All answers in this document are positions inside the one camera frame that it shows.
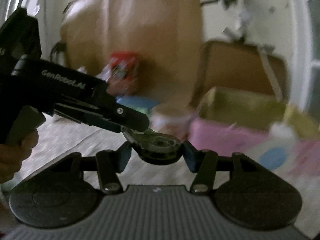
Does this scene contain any large brown cardboard sheet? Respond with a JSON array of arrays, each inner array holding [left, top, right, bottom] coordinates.
[[60, 0, 202, 104]]

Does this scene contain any white window frame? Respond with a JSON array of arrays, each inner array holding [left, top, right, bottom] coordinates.
[[289, 0, 319, 120]]

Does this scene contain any pink open cardboard box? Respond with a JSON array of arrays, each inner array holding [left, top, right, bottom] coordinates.
[[189, 88, 319, 176]]

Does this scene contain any red cereal box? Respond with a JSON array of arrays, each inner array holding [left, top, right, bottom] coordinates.
[[107, 51, 139, 96]]

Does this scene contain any person's left hand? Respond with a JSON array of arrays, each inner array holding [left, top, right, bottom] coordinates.
[[1, 130, 39, 184]]

